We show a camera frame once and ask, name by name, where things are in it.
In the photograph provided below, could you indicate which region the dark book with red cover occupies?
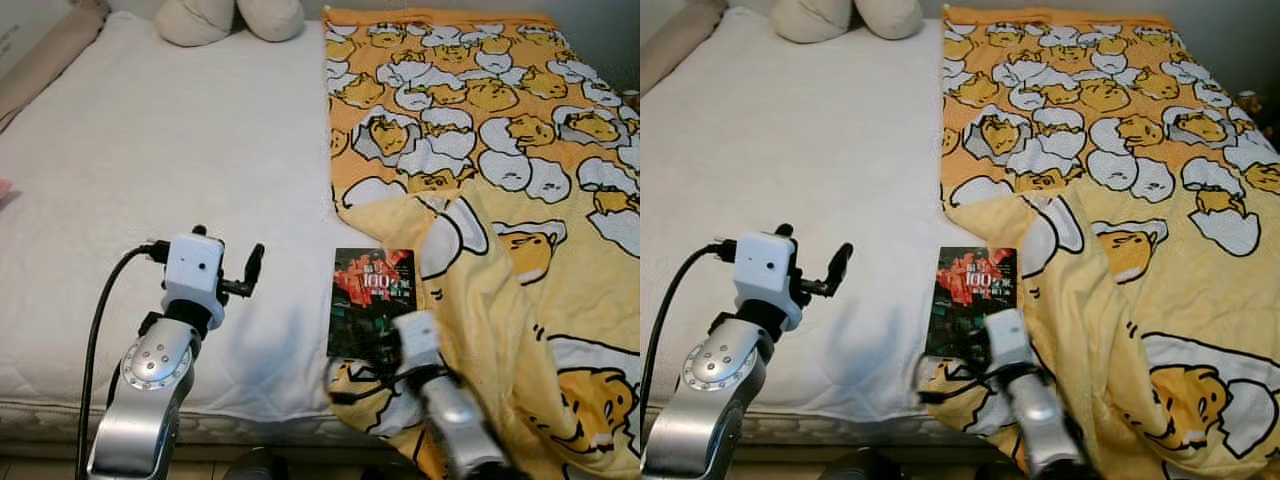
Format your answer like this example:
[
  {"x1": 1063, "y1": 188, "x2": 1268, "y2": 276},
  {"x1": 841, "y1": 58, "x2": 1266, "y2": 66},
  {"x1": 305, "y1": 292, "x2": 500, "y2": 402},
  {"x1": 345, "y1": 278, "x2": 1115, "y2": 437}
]
[
  {"x1": 924, "y1": 246, "x2": 1019, "y2": 360},
  {"x1": 326, "y1": 247, "x2": 419, "y2": 362}
]

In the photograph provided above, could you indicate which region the white quilted mattress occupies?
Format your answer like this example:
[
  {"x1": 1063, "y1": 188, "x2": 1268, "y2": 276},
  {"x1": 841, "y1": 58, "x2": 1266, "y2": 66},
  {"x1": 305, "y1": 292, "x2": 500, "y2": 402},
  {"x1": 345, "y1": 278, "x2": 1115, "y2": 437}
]
[
  {"x1": 640, "y1": 6, "x2": 953, "y2": 425},
  {"x1": 0, "y1": 8, "x2": 349, "y2": 443}
]

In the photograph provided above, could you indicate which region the black robot leg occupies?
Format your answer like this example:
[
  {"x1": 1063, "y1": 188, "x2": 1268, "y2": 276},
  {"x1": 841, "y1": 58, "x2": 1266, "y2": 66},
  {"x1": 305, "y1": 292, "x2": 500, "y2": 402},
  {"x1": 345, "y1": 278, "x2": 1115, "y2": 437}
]
[
  {"x1": 828, "y1": 447, "x2": 903, "y2": 480},
  {"x1": 224, "y1": 447, "x2": 293, "y2": 480}
]

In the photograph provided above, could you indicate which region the grey bed base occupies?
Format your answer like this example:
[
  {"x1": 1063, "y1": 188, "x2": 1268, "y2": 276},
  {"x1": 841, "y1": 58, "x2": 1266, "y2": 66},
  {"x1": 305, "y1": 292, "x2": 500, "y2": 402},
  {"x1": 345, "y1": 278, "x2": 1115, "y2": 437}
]
[
  {"x1": 640, "y1": 418, "x2": 931, "y2": 463},
  {"x1": 0, "y1": 432, "x2": 336, "y2": 469}
]

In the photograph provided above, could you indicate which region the beige plush toy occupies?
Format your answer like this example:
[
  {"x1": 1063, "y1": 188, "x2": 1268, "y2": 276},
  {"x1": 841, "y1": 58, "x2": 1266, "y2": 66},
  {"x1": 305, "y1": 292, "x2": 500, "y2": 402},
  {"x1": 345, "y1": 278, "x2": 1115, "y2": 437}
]
[
  {"x1": 153, "y1": 0, "x2": 307, "y2": 49},
  {"x1": 770, "y1": 0, "x2": 925, "y2": 44}
]

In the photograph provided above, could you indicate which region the grey printed headboard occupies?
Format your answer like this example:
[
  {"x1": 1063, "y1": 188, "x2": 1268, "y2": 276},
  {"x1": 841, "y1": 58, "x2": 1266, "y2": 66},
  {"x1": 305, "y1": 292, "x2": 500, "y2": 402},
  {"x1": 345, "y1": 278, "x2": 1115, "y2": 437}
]
[
  {"x1": 640, "y1": 0, "x2": 730, "y2": 98},
  {"x1": 0, "y1": 0, "x2": 112, "y2": 133}
]

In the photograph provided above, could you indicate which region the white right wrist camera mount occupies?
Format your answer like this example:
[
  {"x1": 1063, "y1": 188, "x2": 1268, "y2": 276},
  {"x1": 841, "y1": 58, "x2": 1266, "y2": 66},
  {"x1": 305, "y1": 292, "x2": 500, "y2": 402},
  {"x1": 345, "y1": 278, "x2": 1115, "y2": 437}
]
[
  {"x1": 391, "y1": 309, "x2": 444, "y2": 377},
  {"x1": 984, "y1": 307, "x2": 1037, "y2": 375}
]

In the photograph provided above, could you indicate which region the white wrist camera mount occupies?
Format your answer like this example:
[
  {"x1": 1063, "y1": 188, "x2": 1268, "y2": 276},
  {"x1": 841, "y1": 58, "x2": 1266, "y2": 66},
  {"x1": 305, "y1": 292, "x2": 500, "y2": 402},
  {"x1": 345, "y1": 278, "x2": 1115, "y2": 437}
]
[
  {"x1": 984, "y1": 307, "x2": 1037, "y2": 375},
  {"x1": 733, "y1": 231, "x2": 802, "y2": 332},
  {"x1": 391, "y1": 309, "x2": 444, "y2": 377},
  {"x1": 162, "y1": 232, "x2": 227, "y2": 332}
]

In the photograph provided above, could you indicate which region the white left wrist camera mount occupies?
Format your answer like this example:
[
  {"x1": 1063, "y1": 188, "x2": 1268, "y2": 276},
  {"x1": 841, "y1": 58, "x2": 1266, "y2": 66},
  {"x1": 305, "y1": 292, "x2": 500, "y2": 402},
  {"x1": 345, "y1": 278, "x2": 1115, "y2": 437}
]
[
  {"x1": 162, "y1": 232, "x2": 227, "y2": 332},
  {"x1": 733, "y1": 231, "x2": 802, "y2": 332}
]

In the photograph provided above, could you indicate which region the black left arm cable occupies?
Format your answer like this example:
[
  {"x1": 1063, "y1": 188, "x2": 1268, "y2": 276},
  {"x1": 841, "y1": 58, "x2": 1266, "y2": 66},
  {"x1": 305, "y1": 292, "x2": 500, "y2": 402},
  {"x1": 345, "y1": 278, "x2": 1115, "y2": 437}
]
[
  {"x1": 75, "y1": 239, "x2": 173, "y2": 480},
  {"x1": 645, "y1": 238, "x2": 742, "y2": 423}
]

